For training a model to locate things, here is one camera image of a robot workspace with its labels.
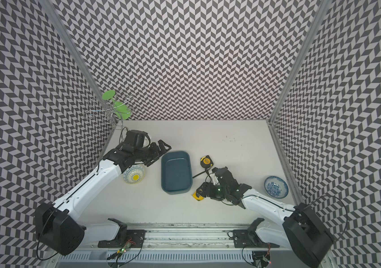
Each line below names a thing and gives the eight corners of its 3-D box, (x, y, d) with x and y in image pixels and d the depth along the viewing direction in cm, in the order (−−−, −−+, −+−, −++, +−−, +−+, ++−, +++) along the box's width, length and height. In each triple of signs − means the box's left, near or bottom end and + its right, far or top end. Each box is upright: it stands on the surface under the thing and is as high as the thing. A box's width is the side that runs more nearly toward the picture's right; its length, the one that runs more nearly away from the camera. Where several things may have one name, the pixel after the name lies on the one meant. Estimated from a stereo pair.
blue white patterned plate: (265, 198, 85) (268, 195, 82) (260, 179, 92) (263, 176, 89) (287, 198, 85) (291, 195, 82) (281, 179, 92) (284, 176, 89)
